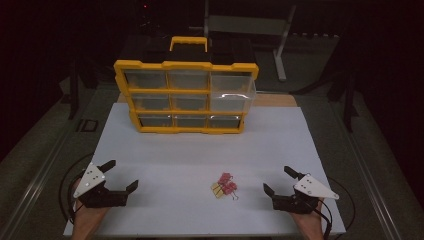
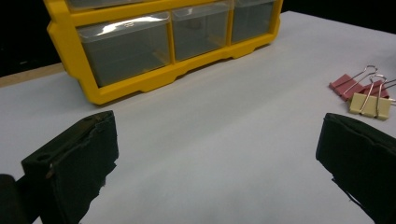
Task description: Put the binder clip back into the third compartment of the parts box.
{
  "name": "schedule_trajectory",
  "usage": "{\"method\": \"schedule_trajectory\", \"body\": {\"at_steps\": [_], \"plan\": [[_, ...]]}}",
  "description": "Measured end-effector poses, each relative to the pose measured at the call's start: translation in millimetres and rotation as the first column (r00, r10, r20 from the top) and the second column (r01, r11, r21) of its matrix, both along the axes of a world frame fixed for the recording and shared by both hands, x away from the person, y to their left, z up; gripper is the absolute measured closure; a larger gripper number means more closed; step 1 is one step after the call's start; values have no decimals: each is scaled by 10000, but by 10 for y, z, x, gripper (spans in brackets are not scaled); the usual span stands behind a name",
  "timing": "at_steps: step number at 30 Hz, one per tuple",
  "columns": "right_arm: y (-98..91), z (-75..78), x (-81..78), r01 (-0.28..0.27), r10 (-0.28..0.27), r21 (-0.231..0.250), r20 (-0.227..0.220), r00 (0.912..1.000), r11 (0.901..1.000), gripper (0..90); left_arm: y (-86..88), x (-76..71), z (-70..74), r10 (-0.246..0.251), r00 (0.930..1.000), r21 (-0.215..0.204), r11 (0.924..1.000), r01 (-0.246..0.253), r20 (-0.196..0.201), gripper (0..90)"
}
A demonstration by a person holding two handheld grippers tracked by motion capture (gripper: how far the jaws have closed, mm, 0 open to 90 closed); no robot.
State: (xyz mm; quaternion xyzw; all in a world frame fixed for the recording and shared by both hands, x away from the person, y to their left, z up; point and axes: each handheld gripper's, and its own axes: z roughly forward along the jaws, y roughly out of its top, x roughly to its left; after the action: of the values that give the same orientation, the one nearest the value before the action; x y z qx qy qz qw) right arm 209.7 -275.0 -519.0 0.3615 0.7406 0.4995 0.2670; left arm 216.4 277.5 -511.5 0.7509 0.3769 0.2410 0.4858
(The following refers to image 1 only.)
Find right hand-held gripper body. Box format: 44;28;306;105
271;173;340;215

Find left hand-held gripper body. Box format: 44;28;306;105
73;162;130;209

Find pink binder clip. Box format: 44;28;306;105
221;181;240;201
218;172;234;185

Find clear plastic drawer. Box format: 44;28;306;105
209;72;258;113

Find yellow drawer organizer cabinet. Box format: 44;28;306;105
113;35;260;135

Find person's left hand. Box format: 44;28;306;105
70;200;111;240

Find person's right hand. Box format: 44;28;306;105
289;199;326;240

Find black square floor plate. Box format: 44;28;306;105
75;118;99;133

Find white board sheet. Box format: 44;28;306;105
63;102;347;238

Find black stand leg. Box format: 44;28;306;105
328;66;360;134

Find grey metal stand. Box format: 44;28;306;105
202;0;298;83

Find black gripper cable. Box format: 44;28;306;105
58;152;96;225
314;176;356;240

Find aluminium rail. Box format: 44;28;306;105
331;99;403;240
0;99;98;240

